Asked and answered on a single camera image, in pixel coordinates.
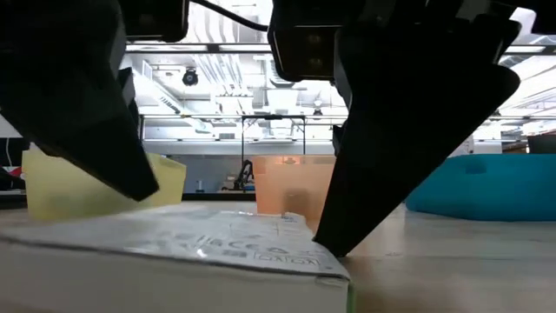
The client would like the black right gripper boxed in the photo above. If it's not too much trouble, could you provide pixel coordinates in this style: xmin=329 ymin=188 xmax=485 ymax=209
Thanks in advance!
xmin=312 ymin=0 xmax=556 ymax=258

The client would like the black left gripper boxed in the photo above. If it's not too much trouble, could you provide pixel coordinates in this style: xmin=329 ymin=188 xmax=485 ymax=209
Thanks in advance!
xmin=0 ymin=0 xmax=160 ymax=203

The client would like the white printed cardboard box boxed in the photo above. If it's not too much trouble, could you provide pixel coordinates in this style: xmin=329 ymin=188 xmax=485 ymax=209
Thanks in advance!
xmin=0 ymin=203 xmax=355 ymax=313

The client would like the translucent orange plastic bin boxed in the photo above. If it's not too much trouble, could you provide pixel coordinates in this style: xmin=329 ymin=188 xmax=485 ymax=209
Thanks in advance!
xmin=252 ymin=154 xmax=338 ymax=234

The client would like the translucent yellow plastic bin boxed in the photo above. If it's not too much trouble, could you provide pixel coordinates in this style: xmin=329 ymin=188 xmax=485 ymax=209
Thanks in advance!
xmin=21 ymin=147 xmax=188 ymax=223

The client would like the blue plastic bin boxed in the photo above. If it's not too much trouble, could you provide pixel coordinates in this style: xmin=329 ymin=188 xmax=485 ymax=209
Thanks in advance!
xmin=404 ymin=152 xmax=556 ymax=223

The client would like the black ceiling spotlight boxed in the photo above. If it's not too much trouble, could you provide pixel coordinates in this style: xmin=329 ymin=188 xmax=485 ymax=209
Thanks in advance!
xmin=182 ymin=66 xmax=200 ymax=88

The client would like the black overhead beam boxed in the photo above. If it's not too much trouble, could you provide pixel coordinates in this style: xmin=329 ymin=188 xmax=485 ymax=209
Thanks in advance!
xmin=124 ymin=43 xmax=273 ymax=55

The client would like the dark monitor with grey edge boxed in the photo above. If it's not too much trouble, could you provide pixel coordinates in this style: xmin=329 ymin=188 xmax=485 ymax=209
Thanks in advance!
xmin=526 ymin=134 xmax=556 ymax=155

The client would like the black metal frame stand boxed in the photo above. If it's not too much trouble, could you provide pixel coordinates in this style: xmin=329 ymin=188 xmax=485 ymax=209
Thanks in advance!
xmin=240 ymin=114 xmax=308 ymax=157

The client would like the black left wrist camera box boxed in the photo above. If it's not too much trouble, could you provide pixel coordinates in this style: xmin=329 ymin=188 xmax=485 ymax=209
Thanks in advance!
xmin=118 ymin=0 xmax=190 ymax=43

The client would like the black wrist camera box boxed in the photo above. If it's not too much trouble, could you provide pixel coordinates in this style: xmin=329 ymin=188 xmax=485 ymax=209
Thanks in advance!
xmin=118 ymin=0 xmax=190 ymax=43
xmin=267 ymin=0 xmax=345 ymax=83

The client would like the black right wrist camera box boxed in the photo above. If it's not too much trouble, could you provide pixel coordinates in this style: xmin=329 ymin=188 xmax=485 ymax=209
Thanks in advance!
xmin=267 ymin=0 xmax=345 ymax=83

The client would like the black camera cable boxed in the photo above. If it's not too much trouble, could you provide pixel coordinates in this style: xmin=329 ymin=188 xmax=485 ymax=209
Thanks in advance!
xmin=189 ymin=0 xmax=270 ymax=33

